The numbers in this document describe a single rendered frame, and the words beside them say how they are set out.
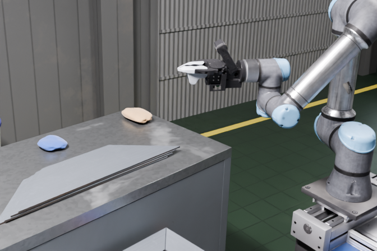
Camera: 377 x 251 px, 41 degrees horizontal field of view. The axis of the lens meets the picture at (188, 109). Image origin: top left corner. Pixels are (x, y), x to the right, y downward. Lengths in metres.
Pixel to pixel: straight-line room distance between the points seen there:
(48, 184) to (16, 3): 2.55
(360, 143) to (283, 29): 4.19
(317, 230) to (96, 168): 0.76
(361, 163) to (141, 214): 0.74
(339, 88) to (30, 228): 1.07
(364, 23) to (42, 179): 1.12
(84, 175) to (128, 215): 0.20
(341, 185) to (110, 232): 0.77
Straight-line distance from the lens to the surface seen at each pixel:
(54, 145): 1.98
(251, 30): 5.43
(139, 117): 2.19
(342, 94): 1.77
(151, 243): 1.75
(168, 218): 1.87
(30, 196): 1.65
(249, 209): 3.62
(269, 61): 1.65
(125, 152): 1.89
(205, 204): 2.01
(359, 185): 1.75
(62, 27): 4.26
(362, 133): 1.71
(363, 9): 1.61
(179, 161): 1.88
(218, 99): 5.35
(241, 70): 1.61
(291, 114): 1.54
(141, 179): 1.75
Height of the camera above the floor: 1.89
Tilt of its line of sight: 21 degrees down
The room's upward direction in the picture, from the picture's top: 2 degrees clockwise
